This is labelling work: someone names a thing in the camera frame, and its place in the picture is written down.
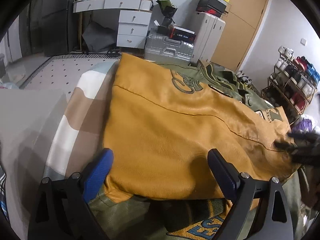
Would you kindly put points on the stacked shoe boxes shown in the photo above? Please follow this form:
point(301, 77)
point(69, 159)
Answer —
point(213, 7)

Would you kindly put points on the wooden shoe rack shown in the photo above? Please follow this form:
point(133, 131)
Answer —
point(292, 84)

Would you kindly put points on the black refrigerator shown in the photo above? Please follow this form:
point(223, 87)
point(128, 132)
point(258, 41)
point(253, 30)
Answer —
point(49, 27)

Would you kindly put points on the black red box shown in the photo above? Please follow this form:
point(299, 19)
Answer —
point(181, 34)

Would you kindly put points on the silver aluminium suitcase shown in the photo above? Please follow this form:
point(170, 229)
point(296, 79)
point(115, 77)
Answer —
point(162, 49)

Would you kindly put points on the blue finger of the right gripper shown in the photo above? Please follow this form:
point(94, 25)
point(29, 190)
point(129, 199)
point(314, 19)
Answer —
point(290, 148)
point(307, 136)

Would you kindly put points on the grey pillow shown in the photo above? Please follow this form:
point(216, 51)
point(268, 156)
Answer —
point(29, 120)

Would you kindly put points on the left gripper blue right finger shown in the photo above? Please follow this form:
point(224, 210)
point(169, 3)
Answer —
point(272, 218)

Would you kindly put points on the dark flower bouquet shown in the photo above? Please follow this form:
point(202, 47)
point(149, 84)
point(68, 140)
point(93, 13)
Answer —
point(168, 10)

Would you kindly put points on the green yellow varsity jacket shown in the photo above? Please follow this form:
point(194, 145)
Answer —
point(163, 121)

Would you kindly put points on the checkered bed sheet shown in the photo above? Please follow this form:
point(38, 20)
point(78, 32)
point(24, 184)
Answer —
point(78, 137)

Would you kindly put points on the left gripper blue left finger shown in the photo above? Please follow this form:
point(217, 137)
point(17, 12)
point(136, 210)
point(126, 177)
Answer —
point(61, 209)

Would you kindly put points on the white dressing desk with drawers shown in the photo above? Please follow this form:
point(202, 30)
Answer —
point(133, 18)

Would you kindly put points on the blue white plaid folded cloth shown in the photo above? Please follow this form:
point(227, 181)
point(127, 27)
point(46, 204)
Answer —
point(2, 192)

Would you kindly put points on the purple bag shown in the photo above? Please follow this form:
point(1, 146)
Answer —
point(304, 125)

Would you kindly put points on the wooden door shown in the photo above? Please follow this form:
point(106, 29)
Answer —
point(242, 20)

